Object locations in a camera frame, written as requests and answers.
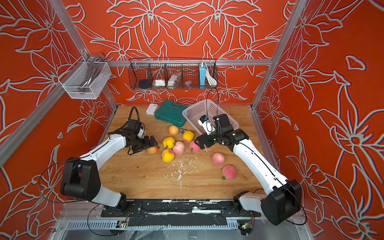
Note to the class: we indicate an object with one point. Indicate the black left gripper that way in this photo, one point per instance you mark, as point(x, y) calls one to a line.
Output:
point(147, 144)

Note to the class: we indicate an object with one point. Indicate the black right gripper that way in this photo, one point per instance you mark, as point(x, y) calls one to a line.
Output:
point(205, 137)

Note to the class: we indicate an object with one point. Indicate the red orange peach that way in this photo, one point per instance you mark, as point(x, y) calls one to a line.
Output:
point(153, 150)

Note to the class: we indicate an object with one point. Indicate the yellow peach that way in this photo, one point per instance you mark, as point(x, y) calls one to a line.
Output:
point(168, 155)
point(169, 142)
point(188, 136)

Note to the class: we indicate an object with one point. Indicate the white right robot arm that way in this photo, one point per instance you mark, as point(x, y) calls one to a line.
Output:
point(282, 198)

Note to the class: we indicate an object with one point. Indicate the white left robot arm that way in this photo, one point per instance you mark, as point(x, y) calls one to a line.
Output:
point(81, 178)

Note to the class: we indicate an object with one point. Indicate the white plastic basket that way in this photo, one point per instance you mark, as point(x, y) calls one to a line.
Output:
point(205, 108)

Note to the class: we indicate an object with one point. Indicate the white packet in basket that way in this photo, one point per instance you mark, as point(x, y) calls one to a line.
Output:
point(159, 83)

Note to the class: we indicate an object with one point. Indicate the clear bag in basket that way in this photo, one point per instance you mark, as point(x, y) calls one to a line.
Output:
point(174, 81)

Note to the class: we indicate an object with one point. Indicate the pink peach right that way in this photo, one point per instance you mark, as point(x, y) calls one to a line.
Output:
point(218, 159)

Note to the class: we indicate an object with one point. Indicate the pink peach centre left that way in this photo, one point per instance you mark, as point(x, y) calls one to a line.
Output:
point(179, 148)

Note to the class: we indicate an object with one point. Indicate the orange peach near case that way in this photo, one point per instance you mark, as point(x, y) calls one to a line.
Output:
point(173, 130)

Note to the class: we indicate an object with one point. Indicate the small white box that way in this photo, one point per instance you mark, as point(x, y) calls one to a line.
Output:
point(151, 109)

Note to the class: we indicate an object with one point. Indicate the green plastic tool case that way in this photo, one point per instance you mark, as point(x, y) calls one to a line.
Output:
point(172, 113)

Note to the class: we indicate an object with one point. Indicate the pink red peach front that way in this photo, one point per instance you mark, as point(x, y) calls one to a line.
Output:
point(229, 172)

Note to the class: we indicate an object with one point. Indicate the dark round object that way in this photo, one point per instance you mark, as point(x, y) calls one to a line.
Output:
point(144, 84)

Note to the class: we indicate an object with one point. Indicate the light blue box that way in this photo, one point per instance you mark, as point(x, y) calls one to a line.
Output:
point(202, 76)

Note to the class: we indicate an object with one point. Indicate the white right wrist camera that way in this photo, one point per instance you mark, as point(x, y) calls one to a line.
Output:
point(205, 123)

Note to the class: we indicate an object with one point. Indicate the black wire wall basket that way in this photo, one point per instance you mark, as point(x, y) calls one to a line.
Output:
point(164, 68)

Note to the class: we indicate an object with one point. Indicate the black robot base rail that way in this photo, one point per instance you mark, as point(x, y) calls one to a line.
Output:
point(182, 213)

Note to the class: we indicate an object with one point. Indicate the clear plastic wall bin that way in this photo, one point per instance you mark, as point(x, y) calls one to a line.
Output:
point(86, 80)

